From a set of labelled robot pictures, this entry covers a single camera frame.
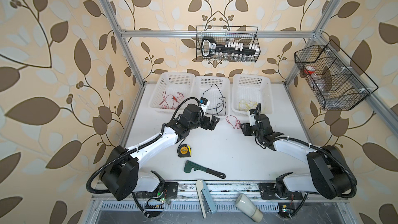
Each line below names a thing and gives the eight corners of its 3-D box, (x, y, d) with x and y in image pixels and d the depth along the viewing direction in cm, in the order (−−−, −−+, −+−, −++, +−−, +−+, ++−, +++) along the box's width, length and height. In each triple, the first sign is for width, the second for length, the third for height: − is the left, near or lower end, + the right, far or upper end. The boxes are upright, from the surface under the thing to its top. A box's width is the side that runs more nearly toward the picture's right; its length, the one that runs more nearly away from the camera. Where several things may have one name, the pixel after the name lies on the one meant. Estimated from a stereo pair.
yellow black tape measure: (178, 157, 87) (178, 155, 84) (180, 146, 91) (179, 144, 88) (191, 157, 87) (190, 155, 84) (191, 146, 91) (191, 144, 88)
